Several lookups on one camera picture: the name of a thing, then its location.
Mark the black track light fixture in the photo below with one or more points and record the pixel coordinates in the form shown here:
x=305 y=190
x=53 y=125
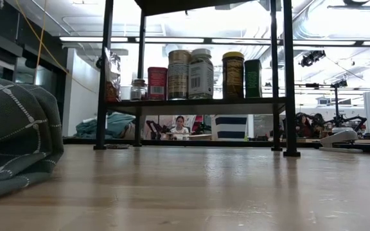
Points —
x=311 y=57

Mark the green black pepper tin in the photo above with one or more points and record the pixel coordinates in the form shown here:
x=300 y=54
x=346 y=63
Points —
x=253 y=78

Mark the person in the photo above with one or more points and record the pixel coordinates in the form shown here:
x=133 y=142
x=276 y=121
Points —
x=304 y=126
x=179 y=123

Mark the smoked paprika tin red lid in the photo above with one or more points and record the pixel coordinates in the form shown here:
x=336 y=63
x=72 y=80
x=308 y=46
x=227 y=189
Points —
x=157 y=83

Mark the navy white striped box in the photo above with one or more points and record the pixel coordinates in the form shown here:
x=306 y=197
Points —
x=229 y=128

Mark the chili onion jar yellow lid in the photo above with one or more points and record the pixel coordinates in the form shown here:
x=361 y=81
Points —
x=233 y=77

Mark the black ceiling lamp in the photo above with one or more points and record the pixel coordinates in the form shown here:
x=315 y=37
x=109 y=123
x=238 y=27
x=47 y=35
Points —
x=98 y=63

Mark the black-framed dark wood shelf unit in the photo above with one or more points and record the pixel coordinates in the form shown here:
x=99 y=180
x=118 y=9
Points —
x=204 y=106

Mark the seed seasoning jar white lid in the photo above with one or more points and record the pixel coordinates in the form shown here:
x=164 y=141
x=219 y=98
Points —
x=201 y=75

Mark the black background robot arm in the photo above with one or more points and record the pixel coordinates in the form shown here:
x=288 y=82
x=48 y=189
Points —
x=348 y=120

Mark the grey checked cloth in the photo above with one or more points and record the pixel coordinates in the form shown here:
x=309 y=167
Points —
x=14 y=128

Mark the small glass jar brown lid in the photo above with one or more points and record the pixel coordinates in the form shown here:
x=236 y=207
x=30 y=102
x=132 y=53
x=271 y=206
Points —
x=138 y=91

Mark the black aluminium rig frame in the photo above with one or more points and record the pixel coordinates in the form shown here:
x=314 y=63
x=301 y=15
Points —
x=172 y=40

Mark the teal cloth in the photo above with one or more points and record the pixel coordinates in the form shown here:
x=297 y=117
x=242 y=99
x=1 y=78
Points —
x=117 y=125

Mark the taco seasoning mix packet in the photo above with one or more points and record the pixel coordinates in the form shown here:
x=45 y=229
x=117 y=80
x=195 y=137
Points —
x=112 y=77

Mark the furikake jar with tan lid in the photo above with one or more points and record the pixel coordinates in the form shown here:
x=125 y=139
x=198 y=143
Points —
x=178 y=77

